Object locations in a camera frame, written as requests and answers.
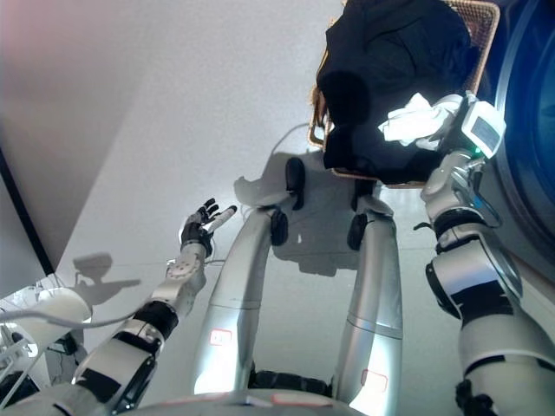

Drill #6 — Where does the grey front-load washing machine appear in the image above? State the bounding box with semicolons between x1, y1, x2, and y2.
475;0;555;278

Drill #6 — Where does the silver robot leg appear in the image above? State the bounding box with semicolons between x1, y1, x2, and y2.
332;193;403;412
192;202;291;396

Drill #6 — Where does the black left robot foot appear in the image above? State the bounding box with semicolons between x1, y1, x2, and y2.
283;156;308;212

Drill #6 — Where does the white cloth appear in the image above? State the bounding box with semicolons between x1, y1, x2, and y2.
376;91;463;151

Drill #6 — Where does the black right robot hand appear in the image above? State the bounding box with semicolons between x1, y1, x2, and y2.
436;92;507;161

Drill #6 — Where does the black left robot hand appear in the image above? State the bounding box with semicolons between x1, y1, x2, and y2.
179;198;239;257

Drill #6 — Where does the thin white cable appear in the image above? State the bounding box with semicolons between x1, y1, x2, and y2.
0;253;226;333

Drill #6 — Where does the white cylindrical support equipment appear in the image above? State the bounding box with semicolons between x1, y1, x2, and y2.
0;289;95;350

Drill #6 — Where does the black clothes pile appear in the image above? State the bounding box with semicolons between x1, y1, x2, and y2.
317;0;474;185

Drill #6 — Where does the silver right robot leg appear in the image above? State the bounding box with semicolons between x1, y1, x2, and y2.
332;193;403;412

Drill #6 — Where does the silver left robot leg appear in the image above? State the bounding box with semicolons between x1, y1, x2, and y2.
192;202;291;396

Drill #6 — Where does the woven wicker laundry basket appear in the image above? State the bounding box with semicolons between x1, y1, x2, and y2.
307;0;502;189

